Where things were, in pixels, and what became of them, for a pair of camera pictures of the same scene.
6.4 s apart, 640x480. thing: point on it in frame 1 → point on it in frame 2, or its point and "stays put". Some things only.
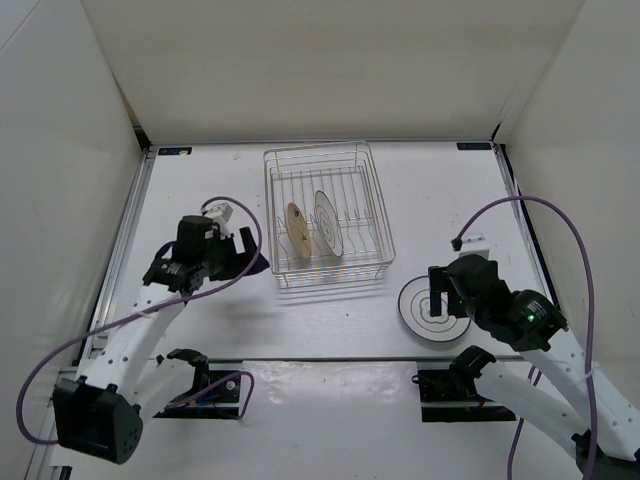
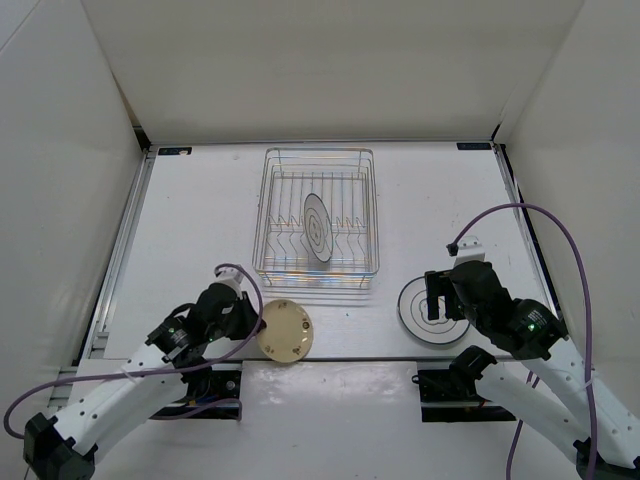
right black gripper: [440, 282] stays put
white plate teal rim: [415, 308] stays put
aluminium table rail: [101, 301] stays put
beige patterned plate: [298, 229] → [288, 333]
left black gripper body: [216, 260] → [239, 322]
